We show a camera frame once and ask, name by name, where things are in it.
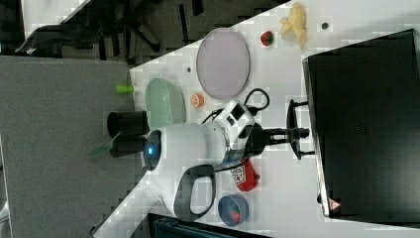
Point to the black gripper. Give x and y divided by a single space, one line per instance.
258 139

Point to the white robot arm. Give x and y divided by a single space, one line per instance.
178 156

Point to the red ketchup bottle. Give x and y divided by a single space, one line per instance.
245 176

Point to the small red strawberry toy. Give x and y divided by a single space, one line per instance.
267 38

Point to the blue small bowl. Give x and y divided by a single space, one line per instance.
229 202

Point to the red strawberry toy in bowl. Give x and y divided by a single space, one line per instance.
236 215

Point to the lilac round plate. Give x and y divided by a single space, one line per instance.
223 64

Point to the orange slice toy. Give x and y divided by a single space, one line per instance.
197 100

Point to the peeled banana toy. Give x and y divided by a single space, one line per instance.
293 26

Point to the green perforated colander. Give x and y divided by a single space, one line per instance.
165 103

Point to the green cylinder object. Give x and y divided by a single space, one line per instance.
124 88

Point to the green slotted spatula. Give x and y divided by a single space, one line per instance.
105 148

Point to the black office chair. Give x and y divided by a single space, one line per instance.
96 22

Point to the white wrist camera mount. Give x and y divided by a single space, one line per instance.
237 123

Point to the dark blue metal frame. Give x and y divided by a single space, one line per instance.
169 227

